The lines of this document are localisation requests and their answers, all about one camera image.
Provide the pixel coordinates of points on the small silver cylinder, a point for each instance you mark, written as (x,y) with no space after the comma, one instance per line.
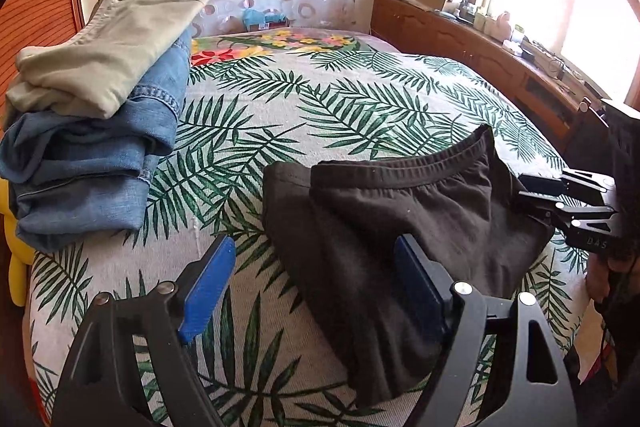
(583,107)

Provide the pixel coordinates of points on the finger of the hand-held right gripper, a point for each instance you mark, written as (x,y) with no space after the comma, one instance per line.
(565,181)
(560,212)

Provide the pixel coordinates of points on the floral bed sheet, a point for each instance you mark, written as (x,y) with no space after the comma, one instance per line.
(280,42)

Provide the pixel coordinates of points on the palm leaf print blanket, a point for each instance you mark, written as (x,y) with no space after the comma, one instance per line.
(310,107)

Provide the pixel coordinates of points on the folded beige pants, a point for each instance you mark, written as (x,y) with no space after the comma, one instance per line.
(110,52)

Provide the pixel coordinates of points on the folded blue jeans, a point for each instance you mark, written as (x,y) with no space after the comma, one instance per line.
(90,172)

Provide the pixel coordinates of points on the person's right hand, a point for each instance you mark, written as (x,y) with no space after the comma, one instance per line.
(597,282)

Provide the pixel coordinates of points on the dark brown board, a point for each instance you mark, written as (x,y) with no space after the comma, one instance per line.
(587,142)

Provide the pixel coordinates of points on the black pants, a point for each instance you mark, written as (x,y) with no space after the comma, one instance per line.
(380,257)

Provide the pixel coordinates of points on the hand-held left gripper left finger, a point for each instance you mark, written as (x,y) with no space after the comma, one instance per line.
(210,287)

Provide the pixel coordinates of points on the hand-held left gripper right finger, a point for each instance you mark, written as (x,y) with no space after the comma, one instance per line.
(417,279)

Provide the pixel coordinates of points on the orange wooden slatted panel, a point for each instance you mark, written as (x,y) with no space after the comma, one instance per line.
(35,12)

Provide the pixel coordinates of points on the person's dark clothing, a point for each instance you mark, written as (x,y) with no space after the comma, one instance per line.
(610,377)

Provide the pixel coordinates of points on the long wooden cabinet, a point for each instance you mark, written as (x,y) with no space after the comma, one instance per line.
(475,52)

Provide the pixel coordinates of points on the blue plush toy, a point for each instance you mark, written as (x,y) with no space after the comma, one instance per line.
(260,19)

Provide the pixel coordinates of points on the yellow plush toy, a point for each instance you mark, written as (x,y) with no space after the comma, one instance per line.
(17,267)

